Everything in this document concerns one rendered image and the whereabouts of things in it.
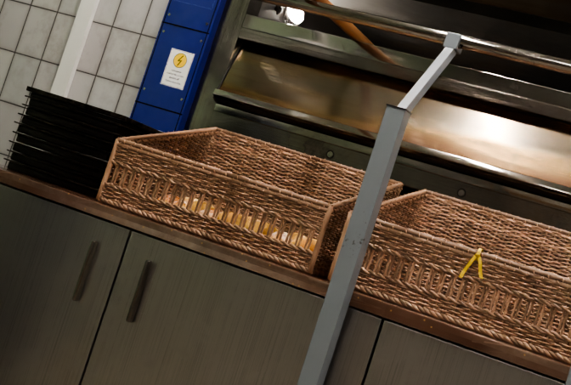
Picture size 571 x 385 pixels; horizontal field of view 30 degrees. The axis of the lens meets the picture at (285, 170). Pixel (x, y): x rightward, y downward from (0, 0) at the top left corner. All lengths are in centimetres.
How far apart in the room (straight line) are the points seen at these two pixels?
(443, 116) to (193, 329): 88
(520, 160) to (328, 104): 52
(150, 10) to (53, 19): 32
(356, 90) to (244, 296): 80
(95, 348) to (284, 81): 93
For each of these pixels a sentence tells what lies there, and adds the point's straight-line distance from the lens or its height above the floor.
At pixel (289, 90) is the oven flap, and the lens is 285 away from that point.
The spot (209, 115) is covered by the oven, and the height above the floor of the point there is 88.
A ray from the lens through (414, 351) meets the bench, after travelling 210.
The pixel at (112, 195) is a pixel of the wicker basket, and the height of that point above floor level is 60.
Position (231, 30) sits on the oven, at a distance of 297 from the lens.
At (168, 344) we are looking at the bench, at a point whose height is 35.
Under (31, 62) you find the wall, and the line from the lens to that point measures 327.
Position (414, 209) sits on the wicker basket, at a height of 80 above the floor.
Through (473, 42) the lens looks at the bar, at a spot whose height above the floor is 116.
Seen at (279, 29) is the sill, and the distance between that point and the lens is 291.
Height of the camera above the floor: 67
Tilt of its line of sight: 3 degrees up
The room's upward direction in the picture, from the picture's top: 18 degrees clockwise
